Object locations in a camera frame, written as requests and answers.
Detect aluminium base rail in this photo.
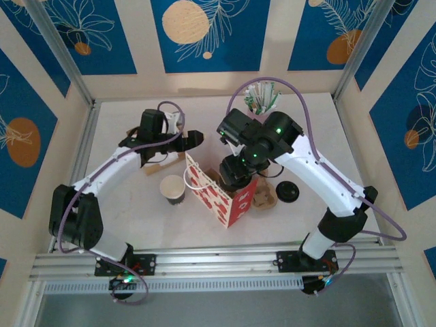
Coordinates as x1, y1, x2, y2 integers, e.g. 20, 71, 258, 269
29, 238, 399, 282

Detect white paper napkin stack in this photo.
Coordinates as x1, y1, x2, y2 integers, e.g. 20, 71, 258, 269
159, 151, 181, 168

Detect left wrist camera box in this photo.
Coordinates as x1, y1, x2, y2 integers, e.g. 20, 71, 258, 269
162, 111, 185, 139

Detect black left controller board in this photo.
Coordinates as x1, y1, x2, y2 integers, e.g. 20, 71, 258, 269
108, 275, 137, 301

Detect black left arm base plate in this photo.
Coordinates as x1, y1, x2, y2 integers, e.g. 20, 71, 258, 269
94, 252, 157, 277

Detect brown pulp cup carrier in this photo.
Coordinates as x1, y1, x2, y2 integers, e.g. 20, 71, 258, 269
251, 175, 277, 211
205, 168, 224, 193

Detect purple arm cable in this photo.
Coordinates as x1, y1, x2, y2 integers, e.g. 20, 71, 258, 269
57, 100, 187, 305
226, 77, 408, 297

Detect red white paper bag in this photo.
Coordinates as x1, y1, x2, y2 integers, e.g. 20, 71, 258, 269
183, 151, 259, 228

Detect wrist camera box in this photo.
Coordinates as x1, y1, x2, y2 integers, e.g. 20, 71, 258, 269
227, 139, 245, 155
162, 111, 185, 139

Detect aluminium side rail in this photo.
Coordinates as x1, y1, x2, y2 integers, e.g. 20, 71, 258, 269
69, 101, 100, 187

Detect black controller board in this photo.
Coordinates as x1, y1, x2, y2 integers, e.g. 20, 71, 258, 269
301, 275, 333, 296
108, 275, 137, 301

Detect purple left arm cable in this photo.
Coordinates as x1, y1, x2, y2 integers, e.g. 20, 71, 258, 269
57, 100, 187, 305

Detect open black paper cup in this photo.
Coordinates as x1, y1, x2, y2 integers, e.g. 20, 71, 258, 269
159, 174, 187, 206

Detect loose black plastic lid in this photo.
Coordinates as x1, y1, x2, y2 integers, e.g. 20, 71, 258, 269
275, 180, 300, 204

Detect grey slotted cable duct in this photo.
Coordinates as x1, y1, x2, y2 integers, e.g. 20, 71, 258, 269
42, 276, 304, 294

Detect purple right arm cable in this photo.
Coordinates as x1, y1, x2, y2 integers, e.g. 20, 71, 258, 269
226, 77, 408, 297

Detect black right controller board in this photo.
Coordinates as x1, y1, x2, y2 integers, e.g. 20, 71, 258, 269
301, 275, 333, 296

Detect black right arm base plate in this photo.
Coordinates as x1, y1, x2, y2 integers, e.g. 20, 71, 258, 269
276, 250, 339, 273

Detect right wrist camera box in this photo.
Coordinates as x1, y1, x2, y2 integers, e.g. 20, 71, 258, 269
227, 139, 245, 155

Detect aluminium frame post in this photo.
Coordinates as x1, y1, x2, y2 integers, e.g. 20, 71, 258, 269
23, 0, 96, 108
332, 0, 391, 103

